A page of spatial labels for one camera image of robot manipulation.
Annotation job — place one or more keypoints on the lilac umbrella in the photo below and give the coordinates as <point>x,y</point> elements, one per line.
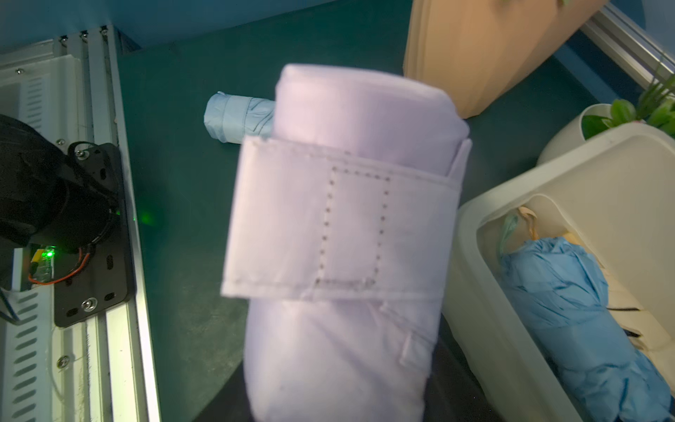
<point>341,231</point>

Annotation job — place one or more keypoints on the pale blue umbrella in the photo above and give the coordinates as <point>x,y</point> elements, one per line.
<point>230,118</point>

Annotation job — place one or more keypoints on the sky blue umbrella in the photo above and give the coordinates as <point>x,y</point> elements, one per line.
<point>560,295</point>

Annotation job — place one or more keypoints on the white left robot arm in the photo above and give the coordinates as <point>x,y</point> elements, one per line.
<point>49,199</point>

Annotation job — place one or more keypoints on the beige plastic storage box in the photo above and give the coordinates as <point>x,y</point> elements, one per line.
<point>617,190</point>

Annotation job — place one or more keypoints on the tan pot with white flowers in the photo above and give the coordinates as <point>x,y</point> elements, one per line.
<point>477,50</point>

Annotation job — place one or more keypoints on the small pink flower pot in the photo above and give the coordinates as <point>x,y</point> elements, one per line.
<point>654,107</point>

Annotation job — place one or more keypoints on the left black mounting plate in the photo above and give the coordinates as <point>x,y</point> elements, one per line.
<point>100,272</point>

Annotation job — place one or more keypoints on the left green circuit board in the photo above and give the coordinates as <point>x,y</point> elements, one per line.
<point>41,268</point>

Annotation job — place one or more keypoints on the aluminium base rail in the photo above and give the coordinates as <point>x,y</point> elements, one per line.
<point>75,340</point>

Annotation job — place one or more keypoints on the aluminium frame back bar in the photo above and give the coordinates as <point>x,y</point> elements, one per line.
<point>629,46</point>

